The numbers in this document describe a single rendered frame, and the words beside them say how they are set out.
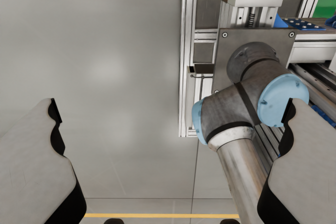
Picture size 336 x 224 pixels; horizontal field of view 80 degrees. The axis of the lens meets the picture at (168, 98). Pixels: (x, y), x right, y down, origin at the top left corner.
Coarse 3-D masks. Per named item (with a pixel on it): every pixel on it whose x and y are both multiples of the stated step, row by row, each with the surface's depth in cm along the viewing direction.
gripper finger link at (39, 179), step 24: (24, 120) 9; (48, 120) 9; (0, 144) 8; (24, 144) 8; (48, 144) 8; (0, 168) 7; (24, 168) 7; (48, 168) 7; (72, 168) 7; (0, 192) 6; (24, 192) 6; (48, 192) 6; (72, 192) 6; (0, 216) 6; (24, 216) 6; (48, 216) 6; (72, 216) 6
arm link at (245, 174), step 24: (216, 96) 50; (240, 96) 47; (192, 120) 50; (216, 120) 47; (240, 120) 45; (216, 144) 46; (240, 144) 43; (240, 168) 40; (264, 168) 41; (240, 192) 39; (240, 216) 38
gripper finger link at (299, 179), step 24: (288, 120) 10; (312, 120) 9; (288, 144) 9; (312, 144) 8; (288, 168) 7; (312, 168) 7; (264, 192) 7; (288, 192) 6; (312, 192) 6; (264, 216) 7; (288, 216) 6; (312, 216) 6
